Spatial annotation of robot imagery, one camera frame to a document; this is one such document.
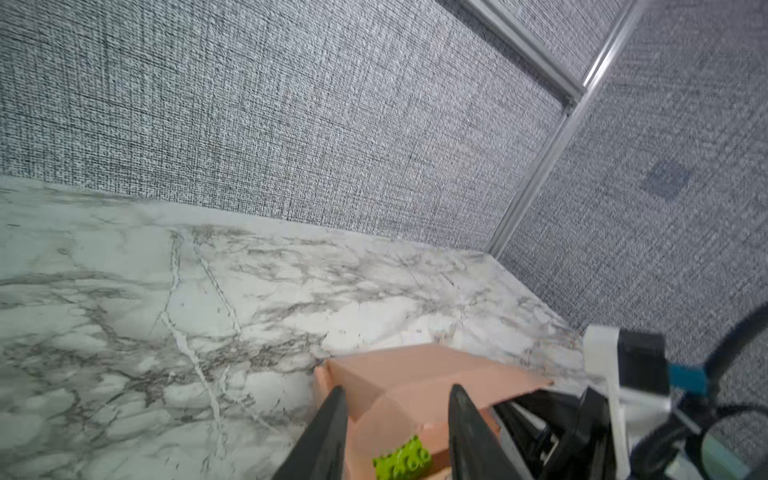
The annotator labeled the aluminium corner frame post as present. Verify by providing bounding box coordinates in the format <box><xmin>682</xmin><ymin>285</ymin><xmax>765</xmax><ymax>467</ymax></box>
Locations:
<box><xmin>462</xmin><ymin>1</ymin><xmax>648</xmax><ymax>259</ymax></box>

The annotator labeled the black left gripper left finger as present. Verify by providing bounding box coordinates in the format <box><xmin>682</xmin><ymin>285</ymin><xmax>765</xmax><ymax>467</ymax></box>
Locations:
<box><xmin>273</xmin><ymin>386</ymin><xmax>349</xmax><ymax>480</ymax></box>

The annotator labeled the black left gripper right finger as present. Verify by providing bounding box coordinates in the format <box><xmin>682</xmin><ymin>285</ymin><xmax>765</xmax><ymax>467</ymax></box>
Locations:
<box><xmin>448</xmin><ymin>384</ymin><xmax>522</xmax><ymax>480</ymax></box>

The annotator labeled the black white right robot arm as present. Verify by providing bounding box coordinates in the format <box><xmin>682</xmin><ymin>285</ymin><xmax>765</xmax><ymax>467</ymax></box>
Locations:
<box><xmin>493</xmin><ymin>306</ymin><xmax>767</xmax><ymax>479</ymax></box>

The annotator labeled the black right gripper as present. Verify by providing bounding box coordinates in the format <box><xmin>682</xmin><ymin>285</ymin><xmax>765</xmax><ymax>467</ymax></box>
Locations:
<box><xmin>493</xmin><ymin>387</ymin><xmax>616</xmax><ymax>479</ymax></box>

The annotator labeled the small green tag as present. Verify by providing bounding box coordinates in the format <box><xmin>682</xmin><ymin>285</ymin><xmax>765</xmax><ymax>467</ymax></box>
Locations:
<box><xmin>372</xmin><ymin>435</ymin><xmax>432</xmax><ymax>480</ymax></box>

